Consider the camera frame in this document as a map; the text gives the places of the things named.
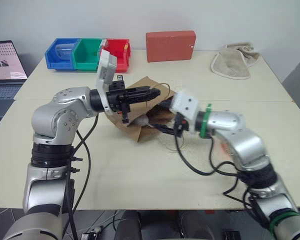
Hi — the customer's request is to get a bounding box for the grey plush toy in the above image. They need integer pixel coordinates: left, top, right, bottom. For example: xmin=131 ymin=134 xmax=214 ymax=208
xmin=128 ymin=114 xmax=151 ymax=128

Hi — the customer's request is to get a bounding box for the open grey laptop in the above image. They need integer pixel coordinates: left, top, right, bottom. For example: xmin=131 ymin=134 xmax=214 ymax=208
xmin=0 ymin=40 xmax=29 ymax=138

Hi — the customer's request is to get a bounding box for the dark rounded shape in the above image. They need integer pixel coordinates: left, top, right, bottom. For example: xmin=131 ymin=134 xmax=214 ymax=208
xmin=178 ymin=210 xmax=215 ymax=240
xmin=116 ymin=210 xmax=142 ymax=240

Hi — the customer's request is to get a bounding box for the blue plastic storage bin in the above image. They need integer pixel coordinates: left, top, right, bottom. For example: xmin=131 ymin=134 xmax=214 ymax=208
xmin=44 ymin=37 xmax=81 ymax=71

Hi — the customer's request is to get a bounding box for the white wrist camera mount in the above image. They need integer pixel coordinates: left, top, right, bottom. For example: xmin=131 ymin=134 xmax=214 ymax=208
xmin=168 ymin=90 xmax=200 ymax=132
xmin=95 ymin=49 xmax=119 ymax=116

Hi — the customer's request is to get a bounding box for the red plastic storage bin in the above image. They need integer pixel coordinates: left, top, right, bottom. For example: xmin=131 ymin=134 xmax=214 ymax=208
xmin=99 ymin=38 xmax=132 ymax=74

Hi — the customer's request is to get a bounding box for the green right wrist clamp ring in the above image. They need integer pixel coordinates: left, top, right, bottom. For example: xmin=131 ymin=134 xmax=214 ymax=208
xmin=199 ymin=103 xmax=214 ymax=139

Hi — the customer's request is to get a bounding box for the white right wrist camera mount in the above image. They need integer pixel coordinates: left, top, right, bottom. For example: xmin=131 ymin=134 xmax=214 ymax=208
xmin=168 ymin=90 xmax=200 ymax=132

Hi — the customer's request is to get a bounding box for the beige folded towel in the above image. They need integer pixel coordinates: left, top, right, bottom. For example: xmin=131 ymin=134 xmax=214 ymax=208
xmin=210 ymin=42 xmax=261 ymax=81

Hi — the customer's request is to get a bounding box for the brown paper bag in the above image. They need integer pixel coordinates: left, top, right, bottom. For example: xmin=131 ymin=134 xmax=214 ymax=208
xmin=108 ymin=76 xmax=178 ymax=144

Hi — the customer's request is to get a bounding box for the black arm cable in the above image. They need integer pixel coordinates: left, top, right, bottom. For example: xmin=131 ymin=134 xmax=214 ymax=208
xmin=174 ymin=129 xmax=256 ymax=209
xmin=60 ymin=113 xmax=100 ymax=240

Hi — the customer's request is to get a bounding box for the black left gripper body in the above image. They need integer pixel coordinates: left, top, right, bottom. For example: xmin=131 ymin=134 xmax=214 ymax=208
xmin=106 ymin=74 xmax=131 ymax=124

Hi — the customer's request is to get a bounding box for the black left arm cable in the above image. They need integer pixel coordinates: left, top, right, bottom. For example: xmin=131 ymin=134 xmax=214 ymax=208
xmin=60 ymin=113 xmax=100 ymax=240

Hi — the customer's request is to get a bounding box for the green plastic storage bin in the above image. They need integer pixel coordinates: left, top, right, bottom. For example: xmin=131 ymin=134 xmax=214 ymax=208
xmin=72 ymin=38 xmax=106 ymax=71

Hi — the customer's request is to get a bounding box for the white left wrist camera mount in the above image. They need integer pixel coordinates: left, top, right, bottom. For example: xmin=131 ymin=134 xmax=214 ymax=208
xmin=95 ymin=49 xmax=119 ymax=116

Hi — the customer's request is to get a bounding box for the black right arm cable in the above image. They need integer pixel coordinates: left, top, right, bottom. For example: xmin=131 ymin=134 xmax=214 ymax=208
xmin=174 ymin=129 xmax=256 ymax=209

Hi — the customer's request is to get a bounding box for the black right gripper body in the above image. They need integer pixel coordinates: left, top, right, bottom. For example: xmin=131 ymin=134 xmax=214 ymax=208
xmin=173 ymin=113 xmax=190 ymax=138

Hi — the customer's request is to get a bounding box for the red-orange rectangular box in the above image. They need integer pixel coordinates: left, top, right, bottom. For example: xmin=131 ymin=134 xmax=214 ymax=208
xmin=145 ymin=30 xmax=197 ymax=63

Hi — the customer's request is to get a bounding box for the clear plastic cup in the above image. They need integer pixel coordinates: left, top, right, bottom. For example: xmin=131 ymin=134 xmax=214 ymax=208
xmin=55 ymin=43 xmax=74 ymax=61

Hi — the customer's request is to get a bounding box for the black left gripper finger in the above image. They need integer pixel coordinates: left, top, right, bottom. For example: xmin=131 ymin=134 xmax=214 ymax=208
xmin=129 ymin=94 xmax=159 ymax=104
xmin=129 ymin=85 xmax=161 ymax=97

